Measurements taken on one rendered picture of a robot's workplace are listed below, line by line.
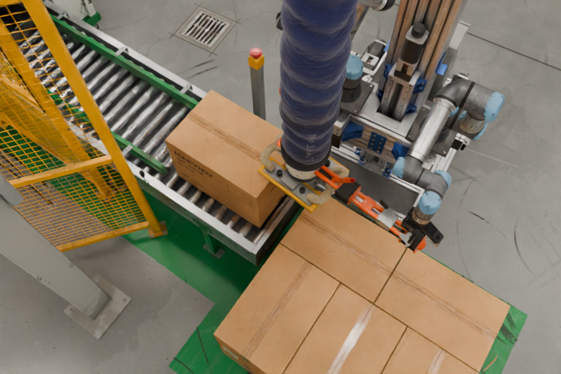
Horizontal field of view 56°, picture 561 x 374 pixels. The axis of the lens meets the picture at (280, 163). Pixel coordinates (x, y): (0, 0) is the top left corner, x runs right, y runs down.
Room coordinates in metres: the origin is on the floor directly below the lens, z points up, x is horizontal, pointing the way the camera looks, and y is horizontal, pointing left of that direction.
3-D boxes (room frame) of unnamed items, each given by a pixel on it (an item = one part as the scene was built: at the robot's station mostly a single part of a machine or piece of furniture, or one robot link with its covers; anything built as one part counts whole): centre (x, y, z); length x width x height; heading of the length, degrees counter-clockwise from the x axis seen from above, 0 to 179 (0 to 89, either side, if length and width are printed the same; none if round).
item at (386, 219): (0.90, -0.46, 1.18); 0.07 x 0.07 x 0.04; 49
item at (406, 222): (0.83, -0.55, 1.33); 0.09 x 0.08 x 0.12; 49
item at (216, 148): (1.44, 0.25, 0.75); 0.60 x 0.40 x 0.40; 56
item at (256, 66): (1.97, 0.14, 0.50); 0.07 x 0.07 x 1.00; 55
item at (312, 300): (0.61, -0.43, 0.34); 1.20 x 1.00 x 0.40; 55
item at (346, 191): (1.04, -0.30, 1.19); 0.10 x 0.08 x 0.06; 139
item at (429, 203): (0.83, -0.56, 1.49); 0.09 x 0.08 x 0.11; 149
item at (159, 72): (2.16, 0.73, 0.50); 2.31 x 0.05 x 0.19; 55
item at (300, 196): (1.13, -0.05, 1.08); 0.34 x 0.10 x 0.05; 49
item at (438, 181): (0.92, -0.60, 1.48); 0.11 x 0.11 x 0.08; 59
